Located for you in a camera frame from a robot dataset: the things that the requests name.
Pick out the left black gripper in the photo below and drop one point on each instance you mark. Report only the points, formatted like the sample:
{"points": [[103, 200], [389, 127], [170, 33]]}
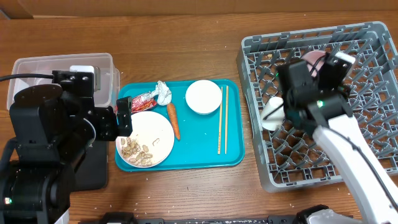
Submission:
{"points": [[106, 115]]}

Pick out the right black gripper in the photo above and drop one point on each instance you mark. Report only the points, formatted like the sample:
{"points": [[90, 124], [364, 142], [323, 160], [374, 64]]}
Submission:
{"points": [[341, 89]]}

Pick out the red snack wrapper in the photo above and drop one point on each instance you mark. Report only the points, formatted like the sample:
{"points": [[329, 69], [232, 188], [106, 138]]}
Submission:
{"points": [[143, 102]]}

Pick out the pink bowl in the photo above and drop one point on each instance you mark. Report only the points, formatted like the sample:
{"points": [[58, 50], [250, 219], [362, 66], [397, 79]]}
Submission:
{"points": [[311, 57]]}

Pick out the wooden chopstick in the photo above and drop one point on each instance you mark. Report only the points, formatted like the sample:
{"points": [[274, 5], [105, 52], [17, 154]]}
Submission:
{"points": [[220, 123], [226, 121]]}

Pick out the white bowl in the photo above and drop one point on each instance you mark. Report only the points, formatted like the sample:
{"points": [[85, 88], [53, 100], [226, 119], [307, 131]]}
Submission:
{"points": [[203, 96]]}

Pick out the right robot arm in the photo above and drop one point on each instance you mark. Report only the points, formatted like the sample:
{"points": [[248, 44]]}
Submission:
{"points": [[316, 101]]}

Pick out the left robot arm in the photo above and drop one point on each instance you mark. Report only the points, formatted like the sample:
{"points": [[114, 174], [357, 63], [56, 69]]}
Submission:
{"points": [[54, 130]]}

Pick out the clear plastic bin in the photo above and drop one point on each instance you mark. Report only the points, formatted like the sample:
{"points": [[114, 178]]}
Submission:
{"points": [[86, 74]]}

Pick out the crumpled white tissue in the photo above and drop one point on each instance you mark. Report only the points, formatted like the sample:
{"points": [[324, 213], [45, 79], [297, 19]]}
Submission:
{"points": [[163, 94]]}

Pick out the white paper cup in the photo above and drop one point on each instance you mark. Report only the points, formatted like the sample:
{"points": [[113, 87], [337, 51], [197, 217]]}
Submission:
{"points": [[272, 116]]}

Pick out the pile of peanuts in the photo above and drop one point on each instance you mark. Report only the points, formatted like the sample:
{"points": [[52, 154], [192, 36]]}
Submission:
{"points": [[134, 153]]}

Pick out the large white plate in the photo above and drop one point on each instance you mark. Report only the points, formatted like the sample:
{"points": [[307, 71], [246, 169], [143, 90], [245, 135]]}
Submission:
{"points": [[153, 130]]}

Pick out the orange carrot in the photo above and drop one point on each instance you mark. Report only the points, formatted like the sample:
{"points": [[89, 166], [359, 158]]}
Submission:
{"points": [[173, 119]]}

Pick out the black bin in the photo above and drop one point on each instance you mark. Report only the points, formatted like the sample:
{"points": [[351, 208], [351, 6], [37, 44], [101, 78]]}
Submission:
{"points": [[93, 171]]}

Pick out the grey dish rack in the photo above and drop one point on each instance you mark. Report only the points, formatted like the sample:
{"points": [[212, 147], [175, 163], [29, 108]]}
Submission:
{"points": [[287, 158]]}

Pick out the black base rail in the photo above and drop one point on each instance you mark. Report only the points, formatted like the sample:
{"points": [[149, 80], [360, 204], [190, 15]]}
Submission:
{"points": [[130, 218]]}

